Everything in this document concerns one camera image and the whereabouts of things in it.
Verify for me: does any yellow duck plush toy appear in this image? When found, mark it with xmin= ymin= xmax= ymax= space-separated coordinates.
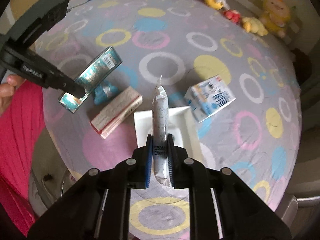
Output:
xmin=241 ymin=17 xmax=268 ymax=36

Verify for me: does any person left hand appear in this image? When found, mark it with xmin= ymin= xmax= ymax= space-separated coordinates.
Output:
xmin=0 ymin=74 xmax=25 ymax=115

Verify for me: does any large yellow plush doll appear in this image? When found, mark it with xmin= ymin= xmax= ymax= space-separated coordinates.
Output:
xmin=259 ymin=0 xmax=291 ymax=38

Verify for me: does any teal toothpaste box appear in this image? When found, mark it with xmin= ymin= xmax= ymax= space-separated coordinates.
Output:
xmin=58 ymin=46 xmax=122 ymax=113

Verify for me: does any white plastic tray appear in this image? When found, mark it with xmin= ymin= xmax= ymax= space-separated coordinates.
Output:
xmin=133 ymin=106 xmax=202 ymax=161

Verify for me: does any small red plush toy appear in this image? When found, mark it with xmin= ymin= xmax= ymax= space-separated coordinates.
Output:
xmin=223 ymin=10 xmax=241 ymax=24

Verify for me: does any blue white milk carton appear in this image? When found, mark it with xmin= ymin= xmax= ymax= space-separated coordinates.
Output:
xmin=184 ymin=75 xmax=235 ymax=123

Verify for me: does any grey plastic bin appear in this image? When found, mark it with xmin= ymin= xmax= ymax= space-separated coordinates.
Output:
xmin=275 ymin=193 xmax=319 ymax=227

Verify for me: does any black cable on bed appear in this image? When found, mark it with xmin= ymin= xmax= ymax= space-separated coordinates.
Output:
xmin=66 ymin=0 xmax=98 ymax=13

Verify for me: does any blue foil snack wrapper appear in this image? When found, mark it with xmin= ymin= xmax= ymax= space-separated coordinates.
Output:
xmin=94 ymin=80 xmax=120 ymax=105

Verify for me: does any grey circle-patterned bed sheet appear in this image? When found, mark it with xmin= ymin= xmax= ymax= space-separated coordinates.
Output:
xmin=35 ymin=0 xmax=301 ymax=239

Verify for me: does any yellow round plush toy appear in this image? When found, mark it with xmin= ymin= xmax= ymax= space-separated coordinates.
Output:
xmin=203 ymin=0 xmax=226 ymax=10

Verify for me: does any red white medicine box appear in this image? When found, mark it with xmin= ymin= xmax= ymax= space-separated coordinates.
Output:
xmin=91 ymin=86 xmax=143 ymax=139

